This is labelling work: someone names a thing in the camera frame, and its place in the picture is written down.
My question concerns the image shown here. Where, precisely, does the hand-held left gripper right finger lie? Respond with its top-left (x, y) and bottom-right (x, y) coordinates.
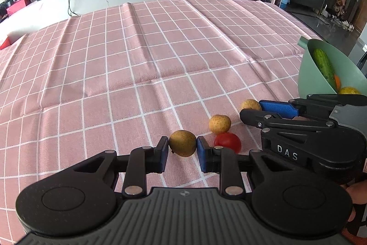
top-left (197, 136), bottom-right (287, 197)

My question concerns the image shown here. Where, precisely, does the pink checked tablecloth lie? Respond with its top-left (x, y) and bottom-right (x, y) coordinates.
top-left (0, 0), bottom-right (327, 245)

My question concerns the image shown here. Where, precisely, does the crimson flat box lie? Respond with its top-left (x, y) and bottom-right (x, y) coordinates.
top-left (6, 0), bottom-right (31, 16)

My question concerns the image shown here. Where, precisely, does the black hanging cable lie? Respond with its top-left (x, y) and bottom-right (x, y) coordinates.
top-left (67, 0), bottom-right (83, 16)

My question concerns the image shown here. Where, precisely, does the small red tomato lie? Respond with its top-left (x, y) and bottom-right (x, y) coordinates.
top-left (214, 132), bottom-right (242, 154)

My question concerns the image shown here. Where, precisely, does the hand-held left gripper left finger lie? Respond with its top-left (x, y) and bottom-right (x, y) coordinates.
top-left (73, 136), bottom-right (170, 198)

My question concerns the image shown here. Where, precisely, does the yellow green mango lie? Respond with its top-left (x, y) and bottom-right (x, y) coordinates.
top-left (339, 86), bottom-right (361, 95)

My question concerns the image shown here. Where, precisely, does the green colander bowl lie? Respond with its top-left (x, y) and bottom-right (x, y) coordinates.
top-left (297, 35), bottom-right (363, 99)

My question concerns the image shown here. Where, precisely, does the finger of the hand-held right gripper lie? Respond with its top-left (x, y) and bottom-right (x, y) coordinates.
top-left (259, 94), bottom-right (349, 119)
top-left (239, 109), bottom-right (336, 134)

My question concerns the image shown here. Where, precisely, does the person's right hand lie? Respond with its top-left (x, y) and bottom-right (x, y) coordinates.
top-left (345, 182), bottom-right (367, 205)

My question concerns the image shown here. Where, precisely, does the green cucumber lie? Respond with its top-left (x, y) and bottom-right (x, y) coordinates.
top-left (312, 48), bottom-right (336, 90)

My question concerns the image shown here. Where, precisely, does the small yellow brown fruit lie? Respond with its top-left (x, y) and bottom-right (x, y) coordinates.
top-left (209, 115), bottom-right (231, 135)
top-left (240, 99), bottom-right (262, 112)
top-left (169, 130), bottom-right (197, 157)

